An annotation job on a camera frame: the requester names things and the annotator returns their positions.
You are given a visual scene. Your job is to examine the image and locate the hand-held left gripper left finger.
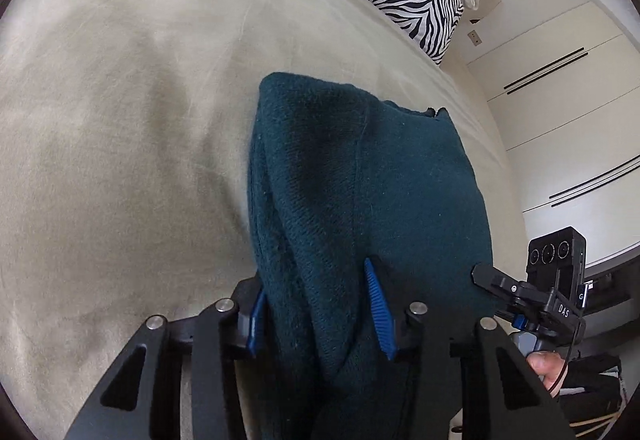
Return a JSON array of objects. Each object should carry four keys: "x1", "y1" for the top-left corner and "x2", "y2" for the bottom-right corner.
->
[{"x1": 65, "y1": 277, "x2": 267, "y2": 440}]

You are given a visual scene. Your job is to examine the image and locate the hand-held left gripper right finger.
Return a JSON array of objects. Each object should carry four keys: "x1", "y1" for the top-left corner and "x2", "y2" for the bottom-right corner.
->
[{"x1": 364, "y1": 257, "x2": 577, "y2": 440}]

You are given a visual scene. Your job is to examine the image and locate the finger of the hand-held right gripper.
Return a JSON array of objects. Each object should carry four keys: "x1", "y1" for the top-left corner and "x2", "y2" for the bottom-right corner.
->
[
  {"x1": 492, "y1": 304, "x2": 538, "y2": 333},
  {"x1": 470, "y1": 262, "x2": 551, "y2": 307}
]

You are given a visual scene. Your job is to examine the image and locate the dark teal knit sweater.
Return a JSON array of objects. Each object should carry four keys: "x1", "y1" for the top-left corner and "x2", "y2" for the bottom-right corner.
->
[{"x1": 247, "y1": 72, "x2": 497, "y2": 440}]

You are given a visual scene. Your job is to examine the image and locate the person's right forearm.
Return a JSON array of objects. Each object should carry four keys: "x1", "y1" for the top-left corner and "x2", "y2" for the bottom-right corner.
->
[{"x1": 552, "y1": 354, "x2": 624, "y2": 422}]

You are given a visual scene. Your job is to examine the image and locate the person's right hand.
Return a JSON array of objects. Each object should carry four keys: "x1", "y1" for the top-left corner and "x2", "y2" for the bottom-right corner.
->
[{"x1": 527, "y1": 351, "x2": 569, "y2": 394}]

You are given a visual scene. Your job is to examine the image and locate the white wardrobe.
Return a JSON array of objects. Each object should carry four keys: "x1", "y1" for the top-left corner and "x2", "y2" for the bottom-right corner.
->
[{"x1": 465, "y1": 0, "x2": 640, "y2": 272}]

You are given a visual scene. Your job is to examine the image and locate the bed with cream sheet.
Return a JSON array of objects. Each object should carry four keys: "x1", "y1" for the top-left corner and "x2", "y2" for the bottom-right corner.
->
[{"x1": 0, "y1": 0, "x2": 527, "y2": 440}]

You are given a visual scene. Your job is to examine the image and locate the thin black cable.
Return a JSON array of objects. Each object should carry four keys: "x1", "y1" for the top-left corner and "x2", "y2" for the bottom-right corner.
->
[{"x1": 549, "y1": 313, "x2": 587, "y2": 397}]

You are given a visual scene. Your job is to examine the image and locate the black wardrobe handle bar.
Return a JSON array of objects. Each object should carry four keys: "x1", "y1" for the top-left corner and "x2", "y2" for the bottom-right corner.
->
[
  {"x1": 503, "y1": 47, "x2": 585, "y2": 90},
  {"x1": 551, "y1": 167, "x2": 640, "y2": 209},
  {"x1": 549, "y1": 157, "x2": 640, "y2": 200},
  {"x1": 507, "y1": 57, "x2": 586, "y2": 96}
]

